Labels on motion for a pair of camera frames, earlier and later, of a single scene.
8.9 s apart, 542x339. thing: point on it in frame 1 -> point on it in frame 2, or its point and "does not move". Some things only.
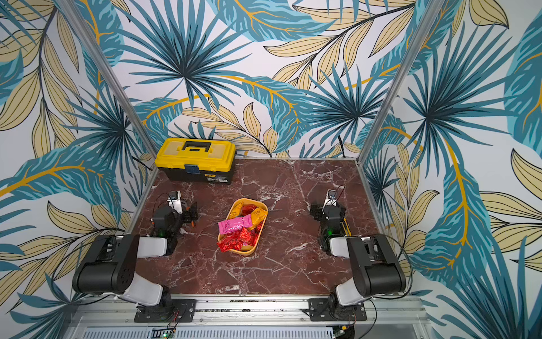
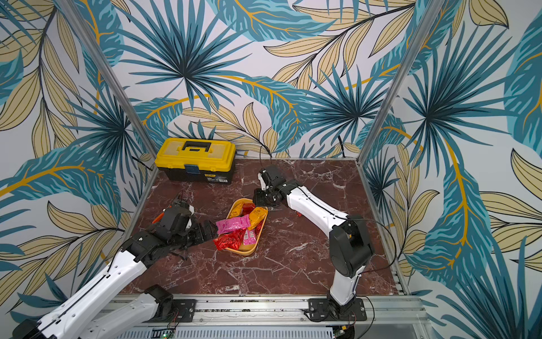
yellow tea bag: [257, 216] does not move
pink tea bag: [227, 226] does not move
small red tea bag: [248, 209] does not move
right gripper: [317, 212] -> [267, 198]
